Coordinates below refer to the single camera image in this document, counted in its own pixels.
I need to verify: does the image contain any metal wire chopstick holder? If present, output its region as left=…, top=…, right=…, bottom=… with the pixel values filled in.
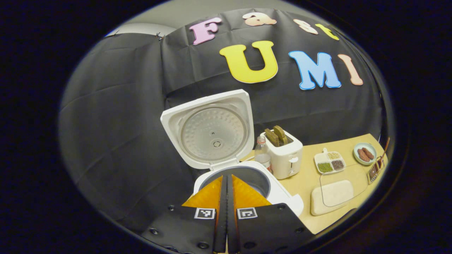
left=367, top=156, right=386, bottom=185

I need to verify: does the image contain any brown bread slice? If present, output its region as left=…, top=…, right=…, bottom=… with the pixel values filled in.
left=273, top=125, right=289, bottom=145
left=264, top=128, right=280, bottom=147

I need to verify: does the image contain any brown wooden spoon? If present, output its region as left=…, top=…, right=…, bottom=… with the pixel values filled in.
left=379, top=137, right=391, bottom=168

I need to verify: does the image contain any pale green plate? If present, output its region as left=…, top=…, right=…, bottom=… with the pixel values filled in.
left=353, top=142, right=377, bottom=166

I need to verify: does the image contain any white toaster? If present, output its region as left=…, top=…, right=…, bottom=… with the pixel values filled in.
left=260, top=129, right=304, bottom=180

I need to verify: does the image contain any white divided grain dish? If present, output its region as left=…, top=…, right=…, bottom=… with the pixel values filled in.
left=314, top=148, right=346, bottom=175

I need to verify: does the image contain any black backdrop cloth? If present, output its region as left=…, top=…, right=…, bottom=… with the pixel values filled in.
left=58, top=8, right=389, bottom=233

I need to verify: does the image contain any clear plastic bottle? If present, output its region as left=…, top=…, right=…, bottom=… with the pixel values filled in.
left=254, top=136, right=273, bottom=174

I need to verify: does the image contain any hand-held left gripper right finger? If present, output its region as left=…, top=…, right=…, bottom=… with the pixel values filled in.
left=227, top=174, right=315, bottom=254

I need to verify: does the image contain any clear container of rice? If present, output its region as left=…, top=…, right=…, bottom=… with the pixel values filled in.
left=310, top=164, right=370, bottom=217

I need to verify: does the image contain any white rice cooker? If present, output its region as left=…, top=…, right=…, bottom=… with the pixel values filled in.
left=160, top=89, right=304, bottom=217

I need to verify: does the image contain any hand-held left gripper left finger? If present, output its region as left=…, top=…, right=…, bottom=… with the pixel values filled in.
left=141, top=175, right=228, bottom=254

